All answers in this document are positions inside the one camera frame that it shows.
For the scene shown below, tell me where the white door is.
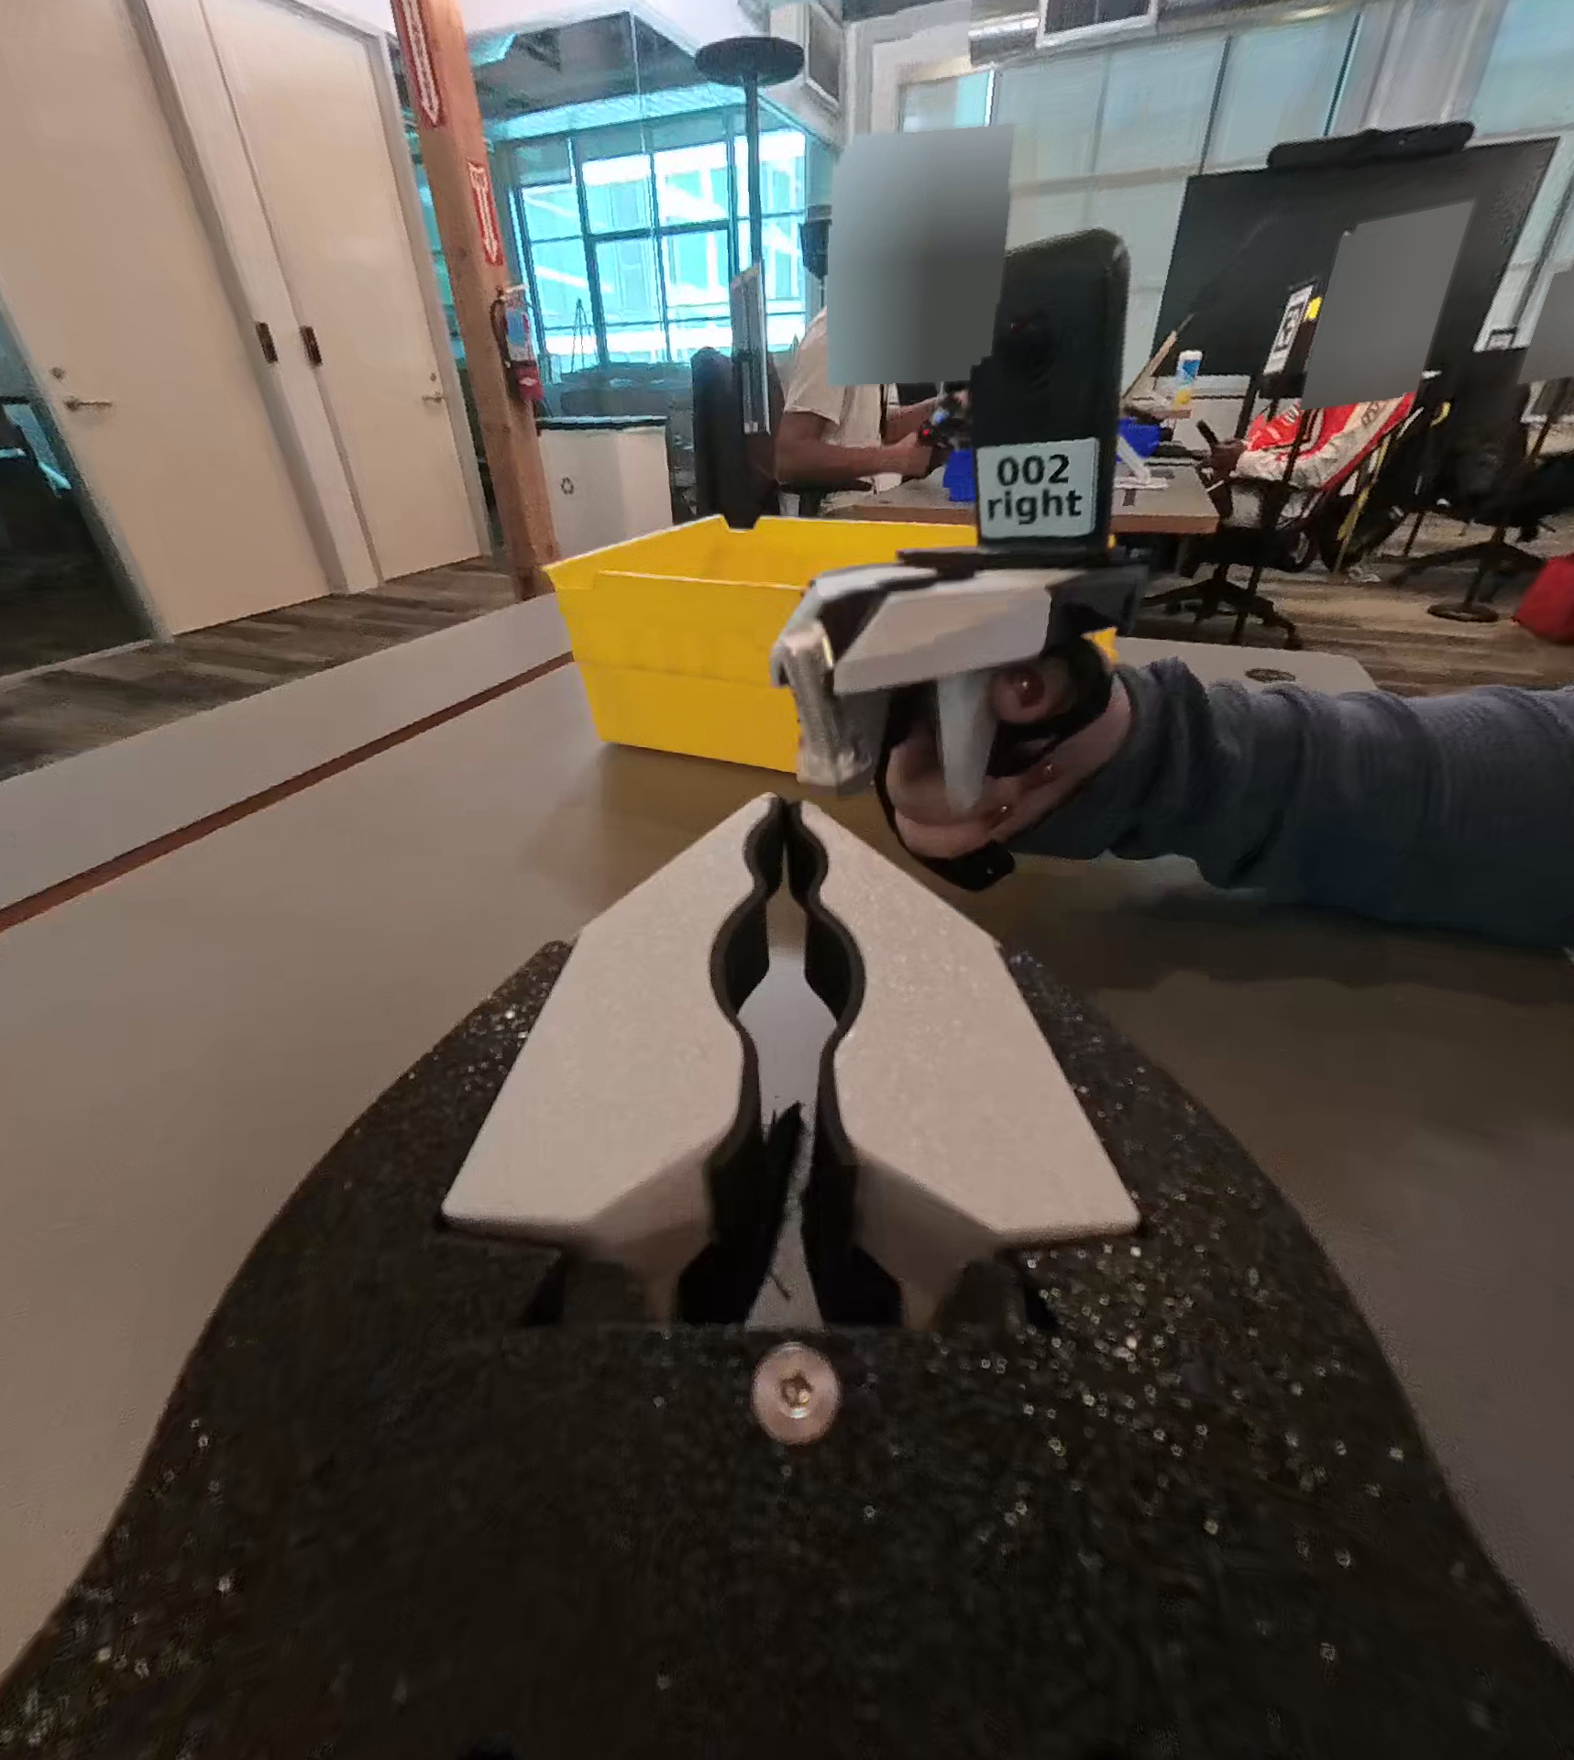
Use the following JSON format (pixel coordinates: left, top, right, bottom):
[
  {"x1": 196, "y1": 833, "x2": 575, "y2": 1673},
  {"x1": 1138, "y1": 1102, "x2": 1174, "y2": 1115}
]
[
  {"x1": 0, "y1": 0, "x2": 336, "y2": 637},
  {"x1": 202, "y1": 0, "x2": 487, "y2": 582}
]

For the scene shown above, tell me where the black round-top floor lamp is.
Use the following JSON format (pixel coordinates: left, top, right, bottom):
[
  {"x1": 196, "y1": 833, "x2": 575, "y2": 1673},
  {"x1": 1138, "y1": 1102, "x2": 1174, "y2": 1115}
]
[{"x1": 696, "y1": 36, "x2": 806, "y2": 352}]

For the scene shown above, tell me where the large black screen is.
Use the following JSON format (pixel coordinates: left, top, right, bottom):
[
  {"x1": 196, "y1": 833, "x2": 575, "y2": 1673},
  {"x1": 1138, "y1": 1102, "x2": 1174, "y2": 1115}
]
[{"x1": 1152, "y1": 135, "x2": 1562, "y2": 382}]

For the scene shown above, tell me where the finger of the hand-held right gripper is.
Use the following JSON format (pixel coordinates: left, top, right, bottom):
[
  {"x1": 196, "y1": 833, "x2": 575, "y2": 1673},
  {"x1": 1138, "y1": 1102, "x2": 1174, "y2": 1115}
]
[
  {"x1": 831, "y1": 570, "x2": 1062, "y2": 698},
  {"x1": 771, "y1": 566, "x2": 930, "y2": 795}
]

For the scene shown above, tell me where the red fire extinguisher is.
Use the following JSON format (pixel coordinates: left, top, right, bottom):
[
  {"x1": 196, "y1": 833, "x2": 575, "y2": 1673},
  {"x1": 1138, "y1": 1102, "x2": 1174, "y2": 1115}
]
[{"x1": 491, "y1": 284, "x2": 548, "y2": 402}]

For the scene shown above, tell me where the computer monitor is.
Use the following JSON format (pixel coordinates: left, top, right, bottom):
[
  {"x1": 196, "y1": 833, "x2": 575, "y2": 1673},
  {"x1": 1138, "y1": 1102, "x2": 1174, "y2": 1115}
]
[{"x1": 727, "y1": 261, "x2": 776, "y2": 435}]

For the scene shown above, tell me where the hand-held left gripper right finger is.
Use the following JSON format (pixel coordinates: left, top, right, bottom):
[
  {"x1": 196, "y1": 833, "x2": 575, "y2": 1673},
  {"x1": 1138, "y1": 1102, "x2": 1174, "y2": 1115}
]
[{"x1": 787, "y1": 800, "x2": 1144, "y2": 1330}]

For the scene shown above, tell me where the white recycling bin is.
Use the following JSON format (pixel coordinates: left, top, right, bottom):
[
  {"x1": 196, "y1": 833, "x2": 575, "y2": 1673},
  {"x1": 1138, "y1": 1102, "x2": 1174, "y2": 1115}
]
[{"x1": 537, "y1": 416, "x2": 675, "y2": 561}]

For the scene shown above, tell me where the person's right hand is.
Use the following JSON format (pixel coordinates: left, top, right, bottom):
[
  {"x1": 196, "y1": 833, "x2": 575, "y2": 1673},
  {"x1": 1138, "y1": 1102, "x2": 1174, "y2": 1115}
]
[{"x1": 886, "y1": 657, "x2": 1136, "y2": 860}]

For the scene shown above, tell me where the yellow plastic bin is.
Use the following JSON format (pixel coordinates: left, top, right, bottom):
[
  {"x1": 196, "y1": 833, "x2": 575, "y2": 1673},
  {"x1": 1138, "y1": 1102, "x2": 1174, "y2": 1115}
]
[{"x1": 546, "y1": 515, "x2": 1119, "y2": 773}]

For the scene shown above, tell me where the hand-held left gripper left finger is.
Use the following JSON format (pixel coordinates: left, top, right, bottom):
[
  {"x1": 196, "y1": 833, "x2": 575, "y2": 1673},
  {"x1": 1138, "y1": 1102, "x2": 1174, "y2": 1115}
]
[{"x1": 441, "y1": 792, "x2": 803, "y2": 1324}]

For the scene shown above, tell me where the wooden post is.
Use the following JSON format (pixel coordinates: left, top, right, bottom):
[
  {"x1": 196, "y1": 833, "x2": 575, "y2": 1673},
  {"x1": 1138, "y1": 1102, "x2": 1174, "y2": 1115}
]
[{"x1": 389, "y1": 0, "x2": 562, "y2": 600}]

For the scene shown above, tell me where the black bar camera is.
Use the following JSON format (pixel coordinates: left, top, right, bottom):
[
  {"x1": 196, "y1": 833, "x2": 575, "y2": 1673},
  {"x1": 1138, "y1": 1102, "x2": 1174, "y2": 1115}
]
[{"x1": 1268, "y1": 122, "x2": 1477, "y2": 169}]

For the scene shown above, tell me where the black office chair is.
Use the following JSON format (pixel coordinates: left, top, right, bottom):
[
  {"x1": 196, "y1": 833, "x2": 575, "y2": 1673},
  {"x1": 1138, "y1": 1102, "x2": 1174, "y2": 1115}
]
[
  {"x1": 1145, "y1": 453, "x2": 1314, "y2": 651},
  {"x1": 689, "y1": 346, "x2": 784, "y2": 533}
]

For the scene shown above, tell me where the printed marker sign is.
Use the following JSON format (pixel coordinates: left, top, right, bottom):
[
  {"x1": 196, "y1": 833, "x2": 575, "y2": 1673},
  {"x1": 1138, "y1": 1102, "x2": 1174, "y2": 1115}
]
[{"x1": 1262, "y1": 281, "x2": 1325, "y2": 380}]

